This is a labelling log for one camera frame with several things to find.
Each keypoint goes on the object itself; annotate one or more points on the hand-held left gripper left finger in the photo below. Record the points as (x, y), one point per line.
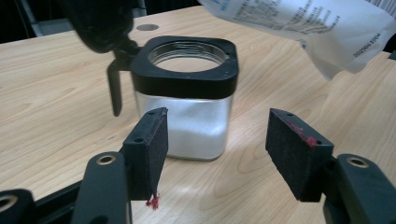
(146, 155)

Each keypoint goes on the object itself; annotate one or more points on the white-legged desk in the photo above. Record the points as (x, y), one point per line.
(53, 27)

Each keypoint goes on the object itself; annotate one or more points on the glass jar with black lid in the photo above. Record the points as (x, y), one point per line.
(186, 124)

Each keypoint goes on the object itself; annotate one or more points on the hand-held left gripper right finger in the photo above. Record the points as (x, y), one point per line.
(294, 161)

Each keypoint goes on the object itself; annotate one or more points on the small white milk carton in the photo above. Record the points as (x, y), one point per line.
(327, 28)

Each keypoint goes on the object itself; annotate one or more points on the grey round table grommet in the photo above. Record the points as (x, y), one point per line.
(147, 27)

